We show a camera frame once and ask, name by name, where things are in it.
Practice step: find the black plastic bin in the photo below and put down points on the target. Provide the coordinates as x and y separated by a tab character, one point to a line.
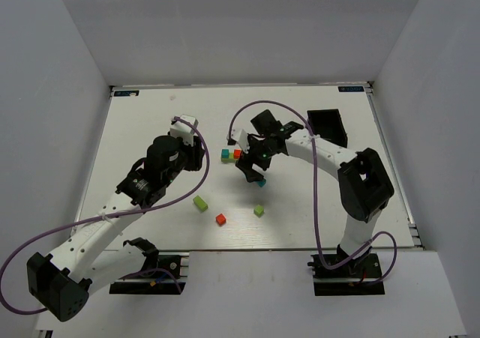
328	124

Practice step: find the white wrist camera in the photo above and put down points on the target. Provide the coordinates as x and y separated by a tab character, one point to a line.
184	129
239	137

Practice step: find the left blue table label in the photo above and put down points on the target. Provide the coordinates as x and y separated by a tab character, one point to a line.
126	93

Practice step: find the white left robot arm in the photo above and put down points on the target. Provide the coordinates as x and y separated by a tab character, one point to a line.
63	279

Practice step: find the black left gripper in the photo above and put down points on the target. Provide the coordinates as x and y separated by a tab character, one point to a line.
196	155

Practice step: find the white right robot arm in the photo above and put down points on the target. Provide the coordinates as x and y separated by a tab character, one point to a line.
364	184

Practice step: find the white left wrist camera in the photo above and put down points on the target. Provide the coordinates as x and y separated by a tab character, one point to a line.
184	129

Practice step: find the teal cube block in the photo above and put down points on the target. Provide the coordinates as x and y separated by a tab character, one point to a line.
225	153

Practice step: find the red cube block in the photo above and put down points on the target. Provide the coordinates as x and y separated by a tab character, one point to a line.
236	154
220	219

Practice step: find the small green cube block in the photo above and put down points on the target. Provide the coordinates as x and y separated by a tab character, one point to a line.
259	210

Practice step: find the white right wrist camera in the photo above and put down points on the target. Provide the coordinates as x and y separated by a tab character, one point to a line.
239	137

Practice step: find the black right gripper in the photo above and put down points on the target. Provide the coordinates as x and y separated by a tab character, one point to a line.
256	157

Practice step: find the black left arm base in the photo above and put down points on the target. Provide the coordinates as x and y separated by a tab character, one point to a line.
167	277

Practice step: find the long green arch block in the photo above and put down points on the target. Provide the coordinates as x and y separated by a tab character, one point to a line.
228	159

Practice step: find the blue table label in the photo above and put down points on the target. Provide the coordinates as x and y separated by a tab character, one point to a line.
126	93
351	88

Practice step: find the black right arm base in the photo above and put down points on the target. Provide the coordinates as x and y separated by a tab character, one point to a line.
349	280

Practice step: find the right blue table label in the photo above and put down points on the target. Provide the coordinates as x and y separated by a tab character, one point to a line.
351	88

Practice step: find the green rectangular block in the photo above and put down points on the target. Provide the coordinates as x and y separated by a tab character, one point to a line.
200	203

